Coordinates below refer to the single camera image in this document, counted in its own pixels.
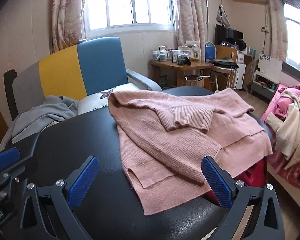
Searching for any large sliding window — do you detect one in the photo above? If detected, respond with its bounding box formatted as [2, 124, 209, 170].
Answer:
[84, 0, 175, 39]

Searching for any pink knit sweater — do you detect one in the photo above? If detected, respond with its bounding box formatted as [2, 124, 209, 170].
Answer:
[107, 87, 273, 216]

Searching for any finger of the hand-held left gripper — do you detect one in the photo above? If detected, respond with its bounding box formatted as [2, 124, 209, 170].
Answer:
[0, 147, 38, 180]
[0, 132, 42, 159]

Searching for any pink blanket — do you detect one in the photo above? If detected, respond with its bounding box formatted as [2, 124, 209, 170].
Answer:
[261, 84, 300, 188]

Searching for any wooden chair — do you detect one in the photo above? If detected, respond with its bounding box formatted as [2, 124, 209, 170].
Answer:
[210, 45, 238, 90]

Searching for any black desk fan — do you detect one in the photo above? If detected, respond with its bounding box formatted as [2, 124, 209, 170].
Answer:
[235, 39, 247, 52]

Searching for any grey yellow blue armchair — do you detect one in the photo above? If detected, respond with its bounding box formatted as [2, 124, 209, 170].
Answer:
[0, 36, 163, 153]

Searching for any hanging grey bag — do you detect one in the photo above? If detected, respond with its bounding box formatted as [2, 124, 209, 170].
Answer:
[216, 5, 231, 27]

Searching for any beige garment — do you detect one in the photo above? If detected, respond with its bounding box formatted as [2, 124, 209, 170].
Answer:
[265, 90, 300, 169]

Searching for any green plaid cloth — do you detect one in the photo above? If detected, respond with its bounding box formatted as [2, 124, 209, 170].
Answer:
[206, 57, 239, 69]

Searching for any cluster of bottles and boxes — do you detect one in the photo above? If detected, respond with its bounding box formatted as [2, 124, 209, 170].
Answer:
[152, 41, 200, 64]

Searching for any small side window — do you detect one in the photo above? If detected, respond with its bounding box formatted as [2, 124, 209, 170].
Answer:
[284, 2, 300, 70]

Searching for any shopping bag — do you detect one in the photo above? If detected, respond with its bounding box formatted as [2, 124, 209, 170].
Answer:
[185, 74, 205, 88]

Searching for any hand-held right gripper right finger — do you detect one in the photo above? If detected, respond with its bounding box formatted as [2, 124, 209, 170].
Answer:
[201, 156, 285, 240]

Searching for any white printed pillow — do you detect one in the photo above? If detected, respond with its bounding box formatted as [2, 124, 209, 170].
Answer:
[77, 86, 120, 115]

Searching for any black monitor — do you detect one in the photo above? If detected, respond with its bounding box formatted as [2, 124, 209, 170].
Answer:
[214, 24, 243, 47]

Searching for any white flower-print cabinet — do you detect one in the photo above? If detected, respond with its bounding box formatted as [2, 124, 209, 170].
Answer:
[251, 53, 283, 95]

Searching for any wooden side table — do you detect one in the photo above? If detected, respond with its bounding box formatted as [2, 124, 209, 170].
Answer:
[150, 59, 214, 88]

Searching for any red garment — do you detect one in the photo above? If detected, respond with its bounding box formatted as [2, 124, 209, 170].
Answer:
[204, 155, 268, 205]

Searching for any floral curtain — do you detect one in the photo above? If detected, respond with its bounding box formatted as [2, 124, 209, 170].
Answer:
[264, 0, 288, 62]
[176, 0, 207, 62]
[51, 0, 87, 50]

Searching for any grey garment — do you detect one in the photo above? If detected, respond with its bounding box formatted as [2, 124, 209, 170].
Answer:
[11, 95, 79, 144]

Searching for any metal coat stand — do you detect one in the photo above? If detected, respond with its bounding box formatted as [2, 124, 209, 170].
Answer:
[204, 0, 220, 45]

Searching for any blue container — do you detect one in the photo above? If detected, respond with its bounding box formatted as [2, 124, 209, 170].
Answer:
[205, 42, 217, 61]

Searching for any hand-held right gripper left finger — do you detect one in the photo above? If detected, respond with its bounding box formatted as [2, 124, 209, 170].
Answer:
[19, 156, 100, 240]

